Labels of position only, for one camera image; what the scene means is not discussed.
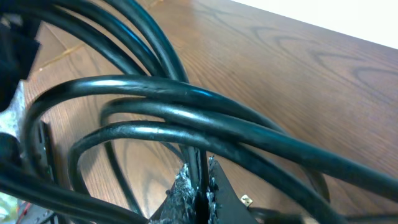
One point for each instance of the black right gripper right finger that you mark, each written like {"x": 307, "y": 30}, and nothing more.
{"x": 224, "y": 205}

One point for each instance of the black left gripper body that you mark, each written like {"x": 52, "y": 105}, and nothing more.
{"x": 19, "y": 48}

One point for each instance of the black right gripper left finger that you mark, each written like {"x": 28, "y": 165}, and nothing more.
{"x": 180, "y": 203}

